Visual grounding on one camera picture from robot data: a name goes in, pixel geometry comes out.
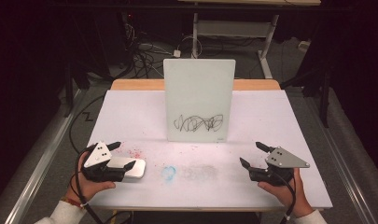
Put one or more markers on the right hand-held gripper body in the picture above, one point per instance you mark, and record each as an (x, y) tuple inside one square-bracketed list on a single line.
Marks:
[(281, 159)]

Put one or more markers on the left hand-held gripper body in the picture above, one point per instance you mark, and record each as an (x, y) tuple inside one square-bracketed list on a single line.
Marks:
[(98, 155)]

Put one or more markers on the white whiteboard eraser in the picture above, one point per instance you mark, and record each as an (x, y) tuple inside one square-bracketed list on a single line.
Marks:
[(135, 168)]

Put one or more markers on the white glass whiteboard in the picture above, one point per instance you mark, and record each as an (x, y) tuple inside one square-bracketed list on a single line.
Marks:
[(199, 93)]

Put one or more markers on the person's left hand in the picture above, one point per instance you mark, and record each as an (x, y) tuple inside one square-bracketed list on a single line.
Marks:
[(85, 188)]

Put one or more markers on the person's right hand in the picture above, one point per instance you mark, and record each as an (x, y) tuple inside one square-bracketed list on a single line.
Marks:
[(297, 199)]

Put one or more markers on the black metal stand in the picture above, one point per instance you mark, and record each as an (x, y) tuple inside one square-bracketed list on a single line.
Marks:
[(325, 93)]

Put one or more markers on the white power adapter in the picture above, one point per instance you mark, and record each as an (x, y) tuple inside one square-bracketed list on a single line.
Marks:
[(176, 53)]

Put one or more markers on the metal floor rail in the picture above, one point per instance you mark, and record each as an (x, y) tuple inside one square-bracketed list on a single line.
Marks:
[(348, 174), (37, 174)]

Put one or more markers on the desk with white frame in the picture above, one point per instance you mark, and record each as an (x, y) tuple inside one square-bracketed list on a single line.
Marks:
[(236, 28)]

